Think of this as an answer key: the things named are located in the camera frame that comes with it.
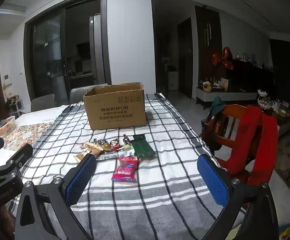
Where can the dark green cloth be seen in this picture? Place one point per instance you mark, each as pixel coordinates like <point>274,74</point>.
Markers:
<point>217,107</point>

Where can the checkered white black tablecloth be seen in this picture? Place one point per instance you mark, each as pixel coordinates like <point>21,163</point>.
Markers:
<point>160,197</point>

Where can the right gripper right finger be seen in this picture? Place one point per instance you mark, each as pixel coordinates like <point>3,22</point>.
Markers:
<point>260,218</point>

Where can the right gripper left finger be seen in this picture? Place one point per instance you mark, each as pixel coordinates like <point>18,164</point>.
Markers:
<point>33,220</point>

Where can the brown cardboard box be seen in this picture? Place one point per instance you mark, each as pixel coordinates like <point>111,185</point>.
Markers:
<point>115,106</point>

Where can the red pink snack bag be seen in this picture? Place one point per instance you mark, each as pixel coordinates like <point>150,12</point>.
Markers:
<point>126,170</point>

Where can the orange ball clear wrapper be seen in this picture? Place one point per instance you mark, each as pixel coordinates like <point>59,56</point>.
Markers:
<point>107,147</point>

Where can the black cheese cracker packet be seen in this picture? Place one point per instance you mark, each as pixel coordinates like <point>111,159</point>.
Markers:
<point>126,139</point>

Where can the red wooden chair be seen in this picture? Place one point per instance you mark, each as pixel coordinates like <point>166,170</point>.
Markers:
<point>252,137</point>

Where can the clear plastic food container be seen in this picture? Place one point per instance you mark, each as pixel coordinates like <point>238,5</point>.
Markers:
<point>7,126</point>

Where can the red heart balloons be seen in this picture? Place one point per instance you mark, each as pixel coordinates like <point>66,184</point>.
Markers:
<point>225,59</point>

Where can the dark glass sliding door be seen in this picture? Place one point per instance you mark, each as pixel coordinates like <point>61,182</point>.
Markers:
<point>66,47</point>

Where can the clear plastic wrapper packet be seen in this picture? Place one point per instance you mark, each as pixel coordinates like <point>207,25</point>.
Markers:
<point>111,155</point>

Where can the white low tv cabinet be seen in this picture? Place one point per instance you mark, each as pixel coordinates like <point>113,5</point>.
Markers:
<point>206,98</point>

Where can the light green sweet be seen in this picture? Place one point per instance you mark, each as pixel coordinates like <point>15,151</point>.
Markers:
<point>126,147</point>

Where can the patterned floral placemat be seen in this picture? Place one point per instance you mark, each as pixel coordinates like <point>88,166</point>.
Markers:
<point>22,135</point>

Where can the dark green snack packet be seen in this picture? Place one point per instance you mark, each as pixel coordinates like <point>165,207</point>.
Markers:
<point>142,149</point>

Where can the red santa candy packet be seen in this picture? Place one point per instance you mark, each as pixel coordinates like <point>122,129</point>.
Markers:
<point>115,145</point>

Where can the blue foil candy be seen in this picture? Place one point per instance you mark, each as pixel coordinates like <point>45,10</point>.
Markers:
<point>99,142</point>

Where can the tan snack pieces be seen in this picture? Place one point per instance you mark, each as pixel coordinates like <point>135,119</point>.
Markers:
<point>89,148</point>

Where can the grey dining chair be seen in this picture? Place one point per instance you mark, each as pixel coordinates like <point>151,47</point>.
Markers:
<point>76,94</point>
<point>43,102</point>

